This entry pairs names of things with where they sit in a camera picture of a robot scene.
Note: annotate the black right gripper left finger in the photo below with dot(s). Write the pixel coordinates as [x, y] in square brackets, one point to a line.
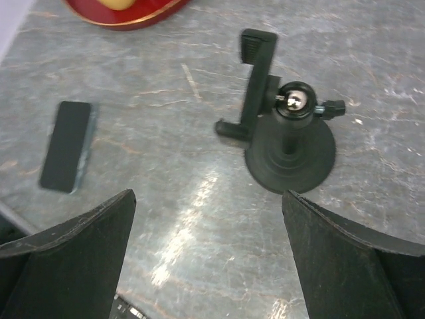
[70, 270]

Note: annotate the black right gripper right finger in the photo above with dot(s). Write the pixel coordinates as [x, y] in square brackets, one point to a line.
[347, 270]

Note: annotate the red round tray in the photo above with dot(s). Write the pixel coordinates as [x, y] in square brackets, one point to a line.
[139, 15]

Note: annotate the yellow mug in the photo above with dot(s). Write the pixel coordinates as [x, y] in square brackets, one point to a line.
[117, 5]

